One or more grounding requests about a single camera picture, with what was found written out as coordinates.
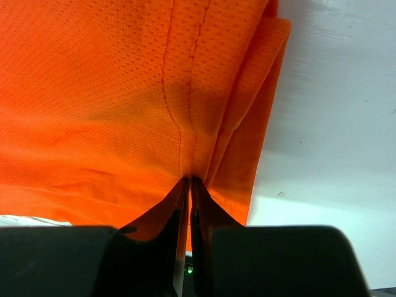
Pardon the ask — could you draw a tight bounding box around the orange t-shirt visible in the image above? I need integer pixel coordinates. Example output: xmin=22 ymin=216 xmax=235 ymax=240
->
xmin=0 ymin=0 xmax=293 ymax=253

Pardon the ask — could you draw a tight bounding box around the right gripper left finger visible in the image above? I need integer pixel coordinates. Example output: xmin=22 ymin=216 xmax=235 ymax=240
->
xmin=1 ymin=178 xmax=189 ymax=296

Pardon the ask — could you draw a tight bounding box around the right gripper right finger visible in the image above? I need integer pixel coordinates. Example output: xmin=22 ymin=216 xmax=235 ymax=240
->
xmin=191 ymin=178 xmax=369 ymax=296

